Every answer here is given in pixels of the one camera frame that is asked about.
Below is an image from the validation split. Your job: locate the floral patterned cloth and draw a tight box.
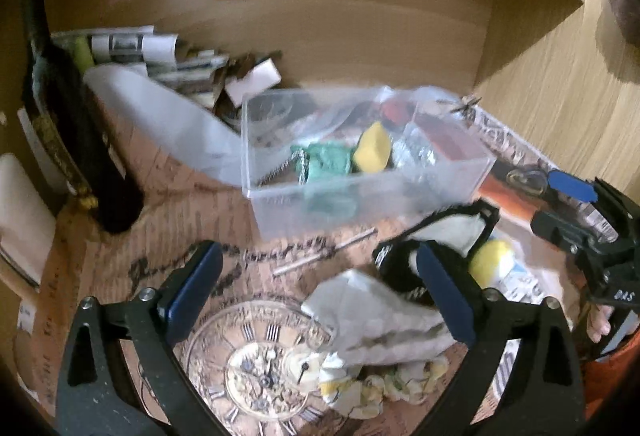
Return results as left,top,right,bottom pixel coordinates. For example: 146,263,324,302
286,345,452,421

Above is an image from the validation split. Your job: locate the silver grey knitted cloth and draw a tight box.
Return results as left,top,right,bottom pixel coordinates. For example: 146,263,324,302
390,123,438,170

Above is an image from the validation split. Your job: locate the yellow green scrub sponge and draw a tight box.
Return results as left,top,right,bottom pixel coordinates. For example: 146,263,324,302
352,122,392,174

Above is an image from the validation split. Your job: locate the clear plastic box lid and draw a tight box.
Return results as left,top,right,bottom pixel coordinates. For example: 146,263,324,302
84,64,242,188

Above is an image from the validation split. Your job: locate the clear plastic box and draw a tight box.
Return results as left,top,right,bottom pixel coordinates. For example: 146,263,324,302
241,87,495,239

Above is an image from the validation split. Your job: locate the person's right hand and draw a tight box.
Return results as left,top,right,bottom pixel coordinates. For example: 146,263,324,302
586,304,614,343

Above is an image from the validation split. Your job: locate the black cap with chains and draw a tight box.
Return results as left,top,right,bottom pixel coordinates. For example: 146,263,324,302
372,198,501,307

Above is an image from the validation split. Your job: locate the dark wine bottle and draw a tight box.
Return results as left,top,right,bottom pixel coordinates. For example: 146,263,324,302
21,0,144,234

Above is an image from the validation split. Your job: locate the round yellow sponge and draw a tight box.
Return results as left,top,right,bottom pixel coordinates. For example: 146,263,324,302
469,239,515,289

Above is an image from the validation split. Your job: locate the small white card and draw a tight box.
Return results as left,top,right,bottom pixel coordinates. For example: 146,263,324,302
224,58,282,107

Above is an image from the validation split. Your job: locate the rolled newspapers stack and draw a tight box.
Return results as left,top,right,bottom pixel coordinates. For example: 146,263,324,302
52,25,229,110

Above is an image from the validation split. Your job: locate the white ceramic mug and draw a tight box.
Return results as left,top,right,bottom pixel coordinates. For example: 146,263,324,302
0,153,55,286

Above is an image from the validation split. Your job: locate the white cloth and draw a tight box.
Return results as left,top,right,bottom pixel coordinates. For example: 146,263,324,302
407,214,486,258

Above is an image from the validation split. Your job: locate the metal rod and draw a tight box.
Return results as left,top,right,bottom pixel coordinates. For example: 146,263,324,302
271,228,378,278

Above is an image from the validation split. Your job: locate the green knitted cloth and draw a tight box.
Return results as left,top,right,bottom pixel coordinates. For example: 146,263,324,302
291,142,352,185

